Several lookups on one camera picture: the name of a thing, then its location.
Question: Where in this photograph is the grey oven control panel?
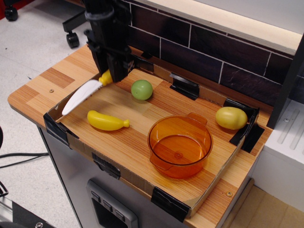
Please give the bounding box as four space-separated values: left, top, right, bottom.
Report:
86 180 138 228

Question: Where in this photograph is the taped cardboard fence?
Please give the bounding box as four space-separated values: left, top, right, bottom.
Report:
43 55 271 228

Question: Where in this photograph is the yellow toy banana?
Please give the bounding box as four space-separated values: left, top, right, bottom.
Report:
87 110 130 131

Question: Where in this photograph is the yellow-green toy potato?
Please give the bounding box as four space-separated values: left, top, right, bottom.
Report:
216 106 248 130

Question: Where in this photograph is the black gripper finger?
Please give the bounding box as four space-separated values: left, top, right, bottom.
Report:
91 48 109 75
107 54 134 83

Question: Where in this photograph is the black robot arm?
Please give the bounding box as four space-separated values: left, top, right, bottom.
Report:
84 0 133 83

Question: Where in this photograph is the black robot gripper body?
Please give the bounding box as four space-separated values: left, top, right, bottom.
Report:
85 14 132 57

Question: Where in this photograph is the black office chair base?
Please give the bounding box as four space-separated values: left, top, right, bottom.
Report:
62 11 86 48

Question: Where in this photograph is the black caster wheel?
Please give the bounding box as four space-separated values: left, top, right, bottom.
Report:
4 6 18 21

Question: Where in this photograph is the yellow white toy knife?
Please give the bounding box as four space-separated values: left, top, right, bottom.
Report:
62 69 113 116

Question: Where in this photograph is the black floor cable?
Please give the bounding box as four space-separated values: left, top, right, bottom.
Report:
0 152 49 169

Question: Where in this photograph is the green toy apple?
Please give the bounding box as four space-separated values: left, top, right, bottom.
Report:
131 80 153 100

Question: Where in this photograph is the orange transparent plastic pot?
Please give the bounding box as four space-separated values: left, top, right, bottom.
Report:
148 113 213 179

